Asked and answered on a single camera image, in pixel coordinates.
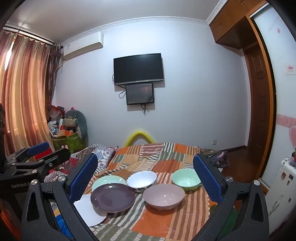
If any cartoon print fleece blanket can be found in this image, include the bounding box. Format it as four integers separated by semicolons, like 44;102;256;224
53;202;238;241

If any wooden door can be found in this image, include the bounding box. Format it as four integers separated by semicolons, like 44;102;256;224
243;43;271;179

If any brown patterned curtain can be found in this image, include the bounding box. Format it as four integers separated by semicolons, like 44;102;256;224
50;42;63;112

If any striped patchwork blanket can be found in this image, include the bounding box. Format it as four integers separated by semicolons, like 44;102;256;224
50;142;234;241

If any pink bowl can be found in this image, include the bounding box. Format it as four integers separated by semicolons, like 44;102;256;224
143;184;186;210

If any frosted sliding wardrobe door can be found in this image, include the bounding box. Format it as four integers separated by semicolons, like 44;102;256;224
248;3;296;193

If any white plate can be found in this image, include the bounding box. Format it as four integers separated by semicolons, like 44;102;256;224
73;194;108;227

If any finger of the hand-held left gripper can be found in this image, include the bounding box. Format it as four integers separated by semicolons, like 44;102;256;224
11;148;71;183
6;142;50;167

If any purple plate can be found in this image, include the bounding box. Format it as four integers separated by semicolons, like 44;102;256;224
90;183;136;213

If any white bowl with black pattern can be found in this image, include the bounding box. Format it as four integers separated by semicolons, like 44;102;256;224
127;171;157;192

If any black wall television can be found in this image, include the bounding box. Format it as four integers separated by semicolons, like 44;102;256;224
113;53;165;86

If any white air conditioner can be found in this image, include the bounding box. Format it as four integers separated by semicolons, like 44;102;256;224
63;31;104;62

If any red plastic box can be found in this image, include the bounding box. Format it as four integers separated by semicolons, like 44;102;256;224
30;151;54;161

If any pink patterned border sticker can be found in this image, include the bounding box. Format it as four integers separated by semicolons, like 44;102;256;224
277;115;296;128

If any wooden overhead cabinet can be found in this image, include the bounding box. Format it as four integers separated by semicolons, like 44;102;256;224
209;0;269;45

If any white suitcase with stickers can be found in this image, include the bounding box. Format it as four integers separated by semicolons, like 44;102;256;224
265;158;296;237

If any green plate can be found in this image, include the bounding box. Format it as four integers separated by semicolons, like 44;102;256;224
92;175;128;193

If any red plastic bag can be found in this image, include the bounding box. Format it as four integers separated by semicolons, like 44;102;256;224
50;105;62;121

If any small black wall monitor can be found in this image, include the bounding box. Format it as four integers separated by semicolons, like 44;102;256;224
125;83;154;105

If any dark backpack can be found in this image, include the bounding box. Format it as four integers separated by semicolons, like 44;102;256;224
199;148;229;169

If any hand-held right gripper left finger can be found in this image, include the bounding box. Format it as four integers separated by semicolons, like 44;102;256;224
21;152;100;241

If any orange striped curtain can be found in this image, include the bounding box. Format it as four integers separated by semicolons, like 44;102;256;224
0;29;55;158

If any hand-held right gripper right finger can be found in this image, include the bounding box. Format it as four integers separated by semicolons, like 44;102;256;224
193;153;270;241

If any green bowl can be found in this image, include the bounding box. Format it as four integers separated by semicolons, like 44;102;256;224
171;168;202;192

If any patterned quilt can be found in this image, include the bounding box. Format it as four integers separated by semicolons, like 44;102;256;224
44;144;119;183

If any yellow foam tube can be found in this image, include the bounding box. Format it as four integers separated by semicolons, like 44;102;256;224
124;130;155;147

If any brown plush toy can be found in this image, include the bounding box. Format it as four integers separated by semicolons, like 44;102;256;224
63;117;79;128

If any pink heart sticker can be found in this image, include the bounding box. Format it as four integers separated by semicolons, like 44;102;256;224
288;125;296;149

